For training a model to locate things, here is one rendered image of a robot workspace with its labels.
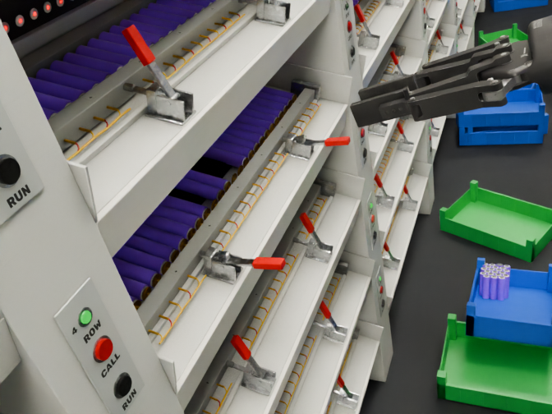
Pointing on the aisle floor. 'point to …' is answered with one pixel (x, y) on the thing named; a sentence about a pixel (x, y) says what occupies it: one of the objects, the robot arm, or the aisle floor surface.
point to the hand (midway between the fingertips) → (384, 101)
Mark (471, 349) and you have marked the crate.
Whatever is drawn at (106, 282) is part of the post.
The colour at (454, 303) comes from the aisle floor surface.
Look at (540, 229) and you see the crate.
